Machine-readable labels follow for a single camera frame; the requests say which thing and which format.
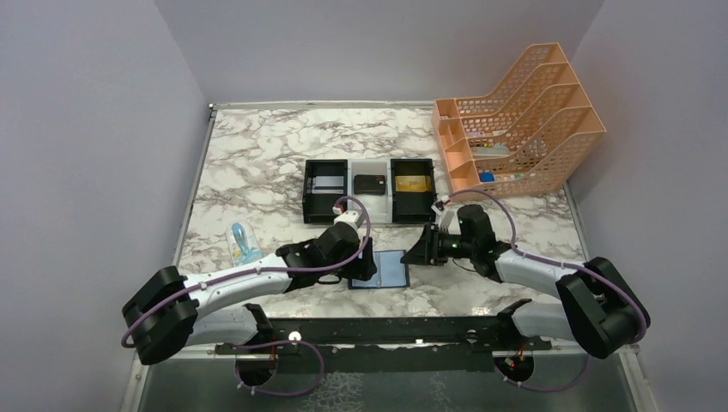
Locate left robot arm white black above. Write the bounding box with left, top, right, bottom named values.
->
left=121, top=222, right=376, bottom=365

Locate blue clear packaged item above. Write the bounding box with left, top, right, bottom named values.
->
left=226, top=221, right=264, bottom=267

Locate aluminium table frame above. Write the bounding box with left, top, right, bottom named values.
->
left=122, top=102, right=653, bottom=411

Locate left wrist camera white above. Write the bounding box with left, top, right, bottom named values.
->
left=334, top=210, right=365, bottom=231

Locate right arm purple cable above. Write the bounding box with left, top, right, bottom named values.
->
left=438, top=189, right=651, bottom=393

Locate gold card in bin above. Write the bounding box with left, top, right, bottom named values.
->
left=394, top=175, right=433, bottom=193

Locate orange plastic file organizer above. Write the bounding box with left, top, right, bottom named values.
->
left=431, top=43, right=606, bottom=202

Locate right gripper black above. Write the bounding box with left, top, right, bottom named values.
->
left=401, top=222, right=476, bottom=265

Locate blue card holder wallet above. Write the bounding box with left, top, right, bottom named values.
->
left=348, top=250, right=410, bottom=290

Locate black card in bin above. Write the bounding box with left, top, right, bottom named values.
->
left=352, top=174, right=388, bottom=197

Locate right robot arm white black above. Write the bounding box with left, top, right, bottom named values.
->
left=401, top=204, right=651, bottom=359

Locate silver card in bin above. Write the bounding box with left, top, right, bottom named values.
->
left=311, top=176, right=345, bottom=194

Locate blue item in organizer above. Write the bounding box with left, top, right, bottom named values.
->
left=478, top=173, right=495, bottom=183

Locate black metal mounting rail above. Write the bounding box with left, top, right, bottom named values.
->
left=215, top=316, right=552, bottom=374

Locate white middle sorting bin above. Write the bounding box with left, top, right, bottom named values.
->
left=348, top=158, right=393, bottom=225

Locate black left sorting bin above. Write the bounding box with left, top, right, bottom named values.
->
left=301, top=159, right=348, bottom=224

